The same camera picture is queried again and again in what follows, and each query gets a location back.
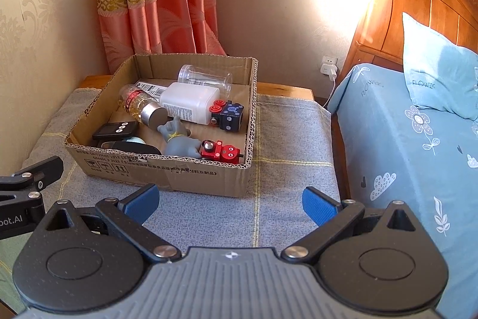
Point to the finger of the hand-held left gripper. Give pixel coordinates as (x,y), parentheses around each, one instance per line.
(37,173)

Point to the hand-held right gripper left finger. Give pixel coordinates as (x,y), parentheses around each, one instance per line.
(142,201)

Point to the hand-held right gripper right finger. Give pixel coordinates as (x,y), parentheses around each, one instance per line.
(317,207)

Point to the black plastic gadget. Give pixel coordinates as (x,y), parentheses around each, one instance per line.
(127,149)

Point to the grey mouse toy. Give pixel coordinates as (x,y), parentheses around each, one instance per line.
(181,143)

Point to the brown cardboard box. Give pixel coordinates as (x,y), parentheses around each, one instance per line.
(209,180)

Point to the small black digital timer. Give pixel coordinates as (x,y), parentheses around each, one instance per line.
(114,130)

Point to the red toy train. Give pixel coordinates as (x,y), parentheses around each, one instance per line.
(224,153)

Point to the glass bottle with gold contents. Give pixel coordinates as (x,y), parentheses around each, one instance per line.
(138,104)

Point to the white plastic bottle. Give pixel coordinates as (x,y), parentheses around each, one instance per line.
(186,100)

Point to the clear labelled card pack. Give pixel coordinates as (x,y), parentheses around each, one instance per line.
(149,87)

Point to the dark blue toy train car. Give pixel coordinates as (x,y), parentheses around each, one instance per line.
(231,117)

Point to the clear plastic jar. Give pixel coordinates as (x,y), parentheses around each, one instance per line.
(205,80)

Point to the light blue flowered bedsheet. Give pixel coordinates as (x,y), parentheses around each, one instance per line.
(396,169)

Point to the white charger plug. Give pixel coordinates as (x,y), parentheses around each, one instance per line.
(333,73)

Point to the light blue pillow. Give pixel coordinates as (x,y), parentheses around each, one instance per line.
(437,72)

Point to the white wall outlet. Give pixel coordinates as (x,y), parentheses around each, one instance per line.
(326,61)

